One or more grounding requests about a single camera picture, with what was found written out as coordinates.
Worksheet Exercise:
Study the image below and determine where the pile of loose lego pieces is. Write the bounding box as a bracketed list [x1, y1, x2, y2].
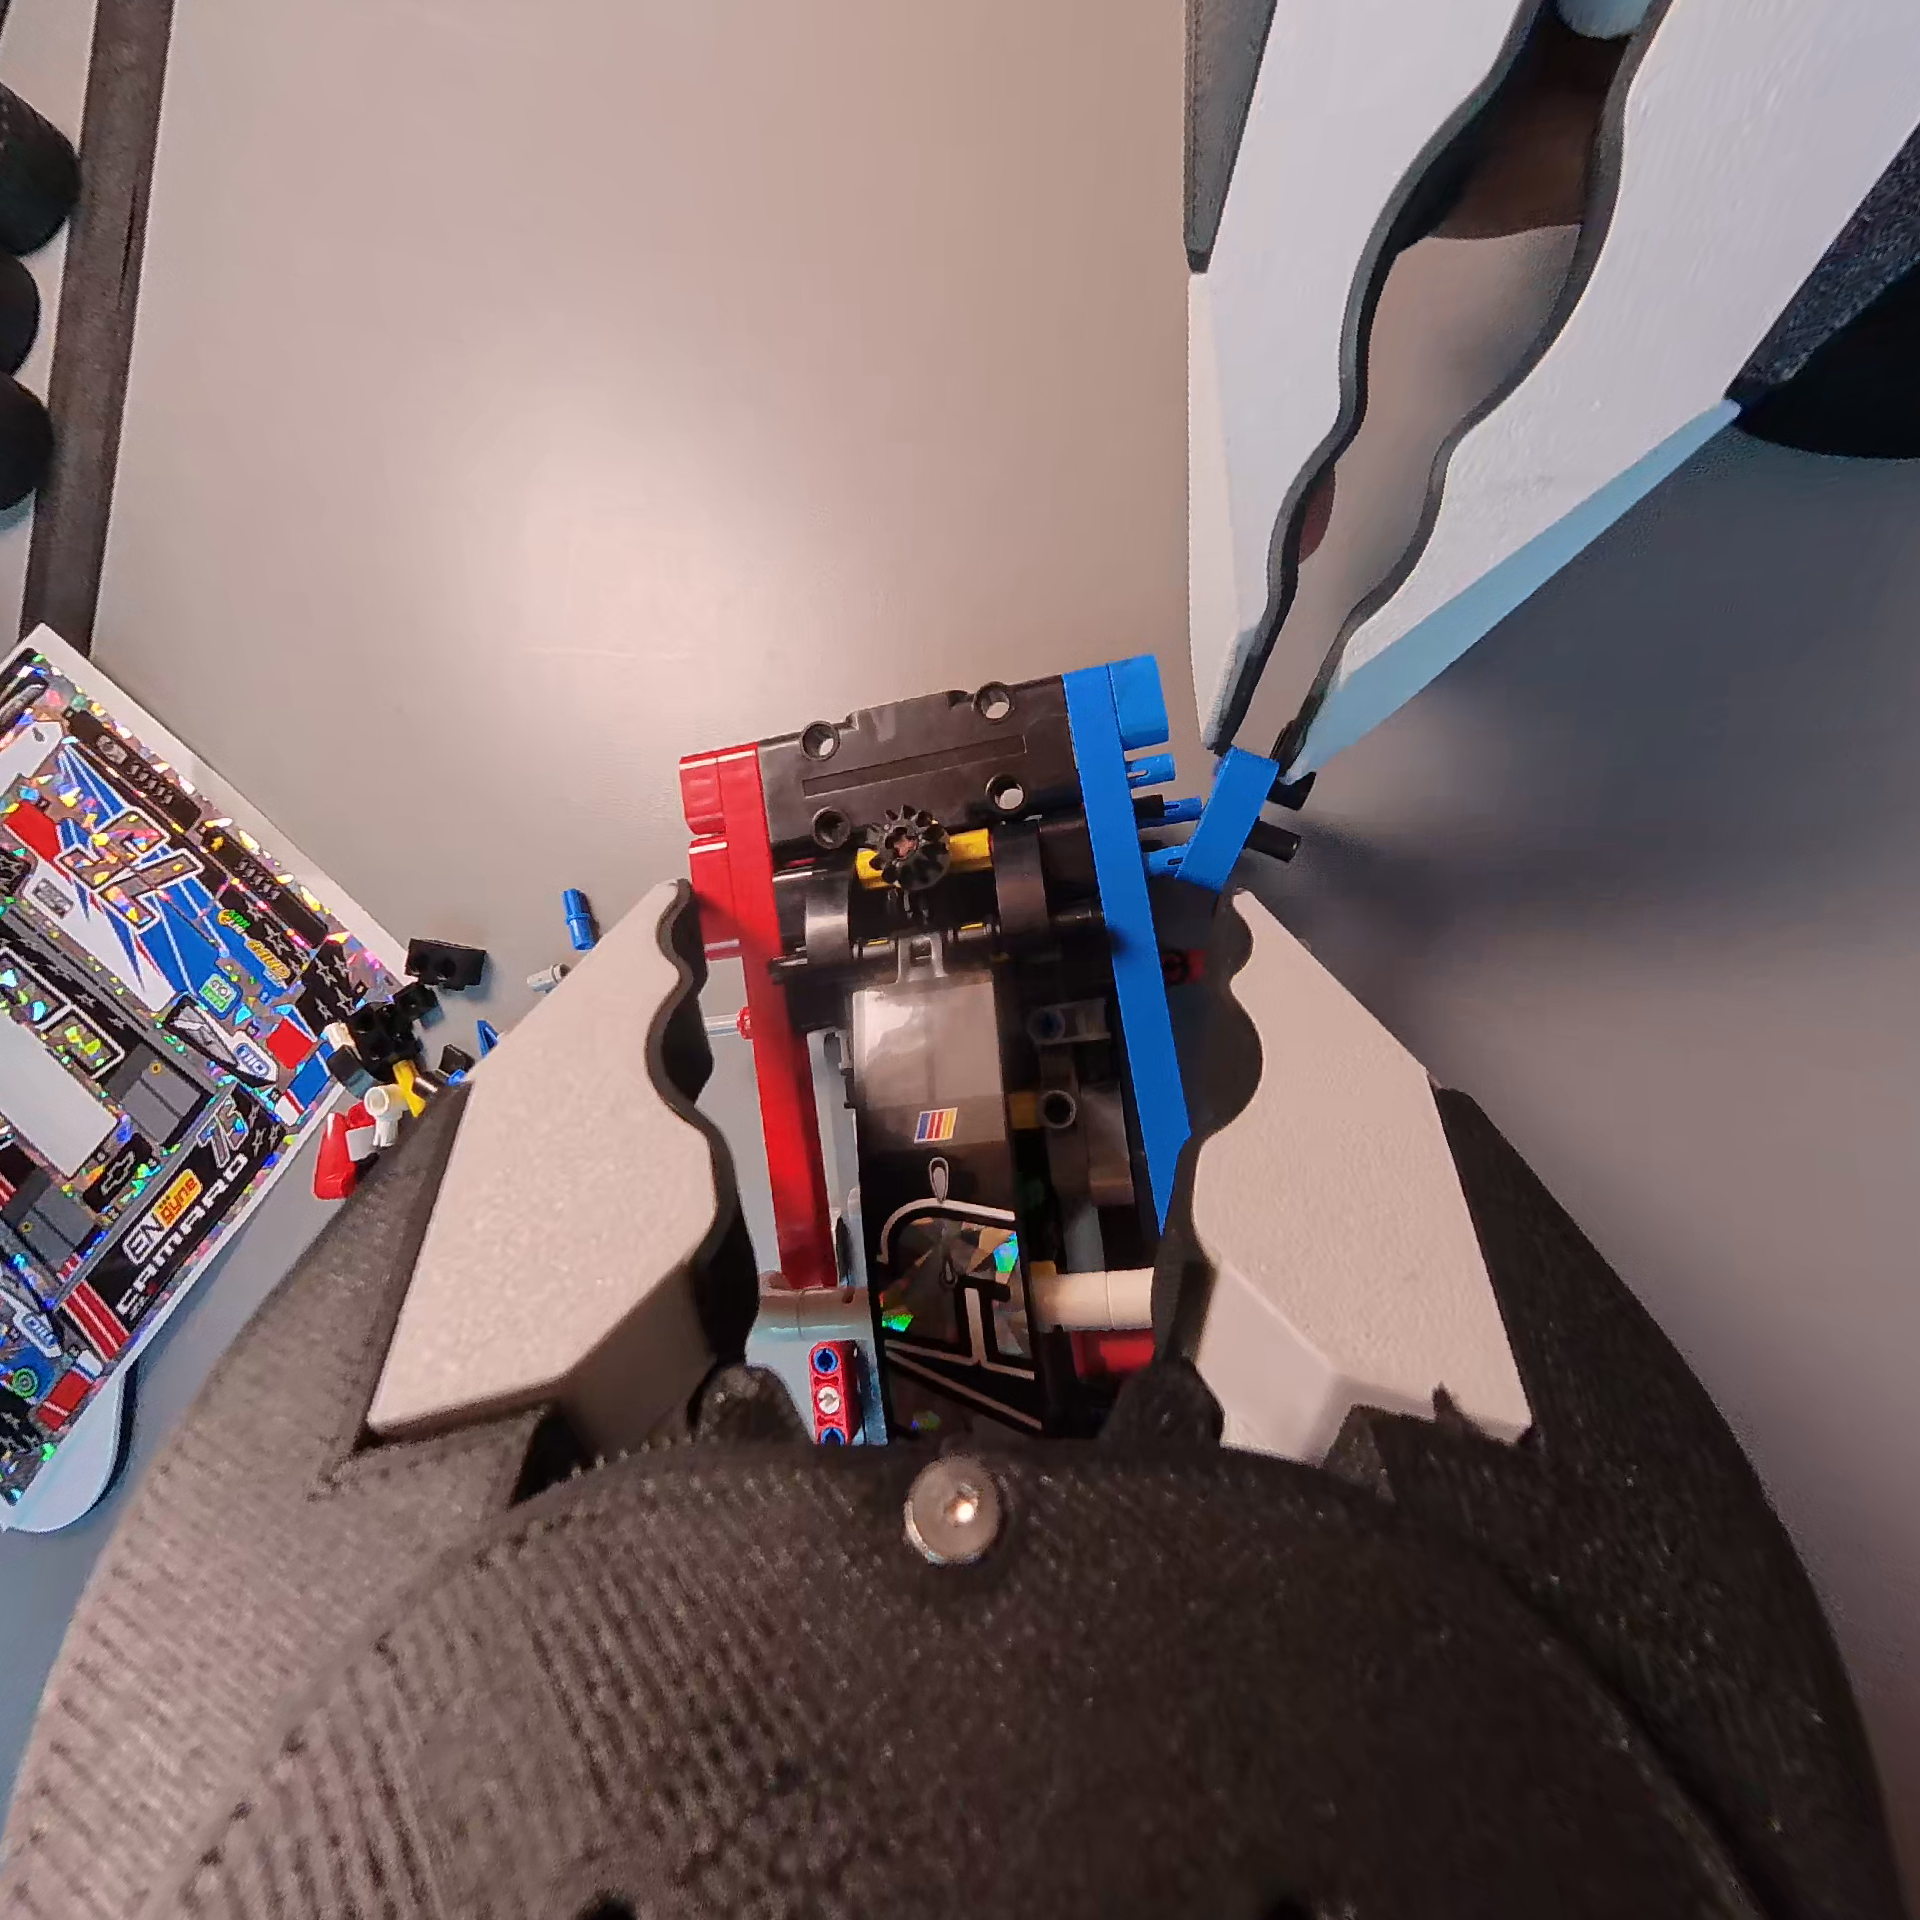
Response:
[314, 934, 495, 1200]

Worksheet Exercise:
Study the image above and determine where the blue L-shaped lego beam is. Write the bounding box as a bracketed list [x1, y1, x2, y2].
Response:
[1176, 745, 1284, 888]

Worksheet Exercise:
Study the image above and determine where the holographic sticker sheet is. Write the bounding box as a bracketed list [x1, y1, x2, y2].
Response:
[0, 620, 416, 1501]

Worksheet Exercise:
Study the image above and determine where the person's right hand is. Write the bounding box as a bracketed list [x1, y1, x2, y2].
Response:
[1421, 14, 1631, 244]

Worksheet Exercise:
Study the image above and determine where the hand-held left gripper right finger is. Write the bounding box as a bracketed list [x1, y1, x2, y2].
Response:
[1159, 888, 1536, 1471]

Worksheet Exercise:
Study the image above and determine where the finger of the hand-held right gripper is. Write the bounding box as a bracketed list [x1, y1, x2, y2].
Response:
[1272, 0, 1920, 779]
[1185, 0, 1555, 752]

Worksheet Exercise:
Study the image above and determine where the lego car model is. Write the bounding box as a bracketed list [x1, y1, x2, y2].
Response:
[679, 654, 1307, 1449]

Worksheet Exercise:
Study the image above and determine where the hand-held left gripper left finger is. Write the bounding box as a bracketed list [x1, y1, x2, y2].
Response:
[362, 879, 754, 1459]

